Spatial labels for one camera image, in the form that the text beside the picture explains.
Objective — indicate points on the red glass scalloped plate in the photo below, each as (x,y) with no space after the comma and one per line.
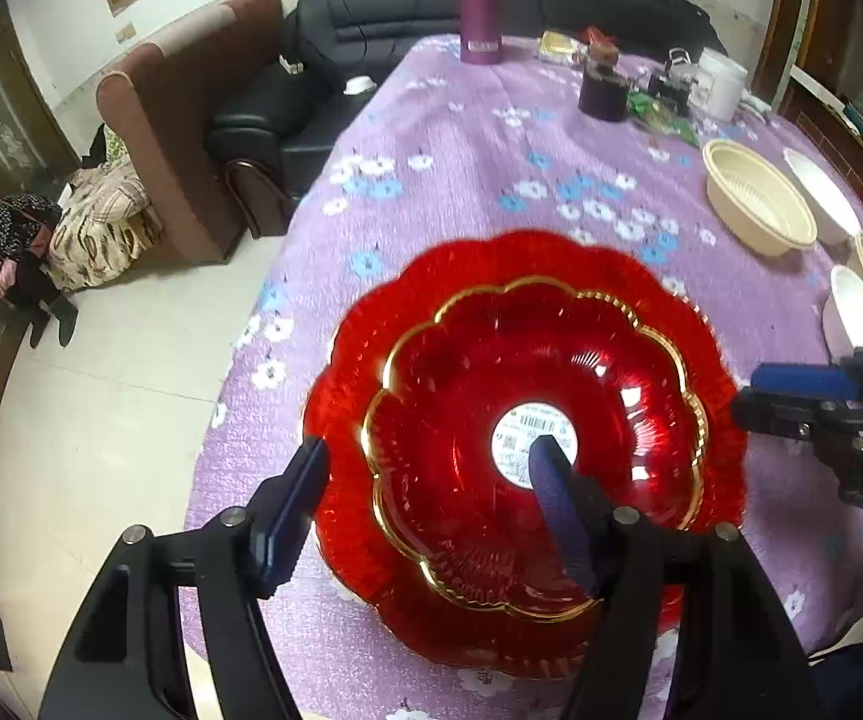
(438,383)

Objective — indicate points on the floral patterned cushion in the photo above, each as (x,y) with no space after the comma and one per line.
(108,222)

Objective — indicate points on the brown armchair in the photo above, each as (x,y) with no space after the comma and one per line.
(159,99)

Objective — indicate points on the white cylindrical jar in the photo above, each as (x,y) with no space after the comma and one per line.
(718,85)

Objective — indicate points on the green plastic wrapper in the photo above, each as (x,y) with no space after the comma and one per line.
(655,117)

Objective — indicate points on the black leather sofa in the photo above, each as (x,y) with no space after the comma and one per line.
(287,117)

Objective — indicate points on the large cream plastic bowl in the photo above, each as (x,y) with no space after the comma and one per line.
(756,201)

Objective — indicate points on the white object on sofa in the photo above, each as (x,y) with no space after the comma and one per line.
(357,85)

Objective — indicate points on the seated person in dark clothes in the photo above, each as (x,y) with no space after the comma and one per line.
(27,224)

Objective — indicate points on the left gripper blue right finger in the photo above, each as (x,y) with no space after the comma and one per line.
(553,481)

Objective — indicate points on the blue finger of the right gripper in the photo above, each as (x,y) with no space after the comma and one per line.
(804,380)
(775,414)

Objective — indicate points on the small black box with cables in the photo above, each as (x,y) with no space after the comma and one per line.
(673,83)

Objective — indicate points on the yellow snack packet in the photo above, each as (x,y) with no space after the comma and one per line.
(557,48)

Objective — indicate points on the small white plastic bowl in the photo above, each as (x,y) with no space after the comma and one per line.
(842,316)

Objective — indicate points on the purple thermos bottle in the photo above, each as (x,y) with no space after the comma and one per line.
(481,31)

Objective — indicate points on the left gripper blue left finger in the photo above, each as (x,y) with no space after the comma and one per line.
(282,511)

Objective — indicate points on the black round container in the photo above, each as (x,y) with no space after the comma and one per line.
(604,94)

